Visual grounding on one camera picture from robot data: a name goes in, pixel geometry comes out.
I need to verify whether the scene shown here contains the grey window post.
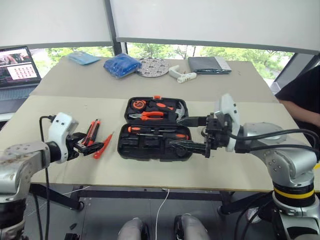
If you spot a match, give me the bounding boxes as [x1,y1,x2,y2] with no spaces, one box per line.
[103,0,129,60]

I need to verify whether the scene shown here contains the white cable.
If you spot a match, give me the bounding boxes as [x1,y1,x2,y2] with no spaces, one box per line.
[155,188,171,240]

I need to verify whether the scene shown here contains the short orange black screwdriver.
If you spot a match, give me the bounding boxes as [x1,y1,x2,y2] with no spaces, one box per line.
[149,100,175,112]

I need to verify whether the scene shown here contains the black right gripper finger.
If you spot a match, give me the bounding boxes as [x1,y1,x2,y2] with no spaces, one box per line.
[169,139,211,159]
[176,115,210,127]

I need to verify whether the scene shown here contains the black floor cables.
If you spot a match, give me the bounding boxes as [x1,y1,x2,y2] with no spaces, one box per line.
[233,191,277,240]

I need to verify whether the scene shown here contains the orange black tape measure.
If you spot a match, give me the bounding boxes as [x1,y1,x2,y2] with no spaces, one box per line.
[132,99,149,110]

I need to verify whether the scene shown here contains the orange handled pliers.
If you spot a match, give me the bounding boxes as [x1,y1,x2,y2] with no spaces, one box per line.
[128,110,165,122]

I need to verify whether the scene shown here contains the orange black utility knife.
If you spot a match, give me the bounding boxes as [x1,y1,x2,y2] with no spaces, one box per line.
[81,118,101,148]

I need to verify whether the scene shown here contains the black plastic tool case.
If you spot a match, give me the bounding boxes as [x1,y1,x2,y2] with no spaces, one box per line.
[116,95,194,163]

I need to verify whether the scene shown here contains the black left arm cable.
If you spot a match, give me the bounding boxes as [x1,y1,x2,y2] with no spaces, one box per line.
[39,115,57,240]

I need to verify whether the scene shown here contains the silver claw hammer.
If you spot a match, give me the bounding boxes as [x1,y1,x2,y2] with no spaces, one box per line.
[171,100,189,121]

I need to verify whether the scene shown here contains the round perforated metal disc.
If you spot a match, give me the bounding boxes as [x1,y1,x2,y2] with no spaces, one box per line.
[135,57,170,79]

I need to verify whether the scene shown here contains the dark blue plastic bag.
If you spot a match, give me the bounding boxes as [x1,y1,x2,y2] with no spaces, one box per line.
[102,52,142,81]

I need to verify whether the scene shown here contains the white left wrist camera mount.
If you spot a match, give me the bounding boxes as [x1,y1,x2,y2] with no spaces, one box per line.
[46,112,79,164]

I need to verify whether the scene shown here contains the open laptop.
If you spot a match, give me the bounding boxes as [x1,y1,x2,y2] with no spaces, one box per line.
[0,45,43,115]

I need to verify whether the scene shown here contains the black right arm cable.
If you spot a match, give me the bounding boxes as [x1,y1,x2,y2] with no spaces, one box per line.
[226,128,320,154]

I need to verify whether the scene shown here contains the person in black shirt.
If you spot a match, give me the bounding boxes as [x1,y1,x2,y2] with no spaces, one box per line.
[274,65,320,148]

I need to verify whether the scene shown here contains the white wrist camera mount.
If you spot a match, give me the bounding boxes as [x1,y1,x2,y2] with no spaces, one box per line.
[46,112,79,164]
[214,93,242,153]

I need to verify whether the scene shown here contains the black table frame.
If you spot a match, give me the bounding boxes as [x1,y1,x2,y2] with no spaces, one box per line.
[29,183,237,215]

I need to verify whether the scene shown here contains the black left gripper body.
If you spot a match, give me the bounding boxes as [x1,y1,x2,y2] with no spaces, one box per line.
[65,132,83,161]

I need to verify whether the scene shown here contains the grey rounded robot leg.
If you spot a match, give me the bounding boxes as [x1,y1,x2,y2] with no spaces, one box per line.
[116,216,151,240]
[174,213,211,240]

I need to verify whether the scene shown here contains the white plastic handle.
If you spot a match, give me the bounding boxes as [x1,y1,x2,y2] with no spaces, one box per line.
[168,64,198,84]

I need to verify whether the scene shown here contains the white roller blind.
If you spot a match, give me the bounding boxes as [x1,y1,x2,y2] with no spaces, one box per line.
[0,0,115,50]
[109,0,320,55]

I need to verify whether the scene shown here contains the grey folded pouch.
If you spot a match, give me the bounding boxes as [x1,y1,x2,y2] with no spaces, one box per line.
[187,56,232,75]

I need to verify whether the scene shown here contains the red tester screwdriver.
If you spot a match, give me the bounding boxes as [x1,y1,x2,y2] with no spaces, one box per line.
[93,131,115,160]

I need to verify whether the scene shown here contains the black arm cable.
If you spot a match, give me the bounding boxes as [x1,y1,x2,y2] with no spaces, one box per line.
[39,115,57,240]
[226,128,320,154]

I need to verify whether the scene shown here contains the light blue flat package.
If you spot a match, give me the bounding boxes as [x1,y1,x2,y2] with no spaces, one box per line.
[66,50,101,67]

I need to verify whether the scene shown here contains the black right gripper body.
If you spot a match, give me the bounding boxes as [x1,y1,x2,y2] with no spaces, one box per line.
[201,112,232,159]

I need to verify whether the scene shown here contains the long orange black screwdriver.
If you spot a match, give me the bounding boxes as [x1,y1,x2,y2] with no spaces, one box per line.
[136,132,190,141]

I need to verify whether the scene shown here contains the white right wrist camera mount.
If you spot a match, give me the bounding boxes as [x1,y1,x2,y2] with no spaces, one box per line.
[214,93,242,153]

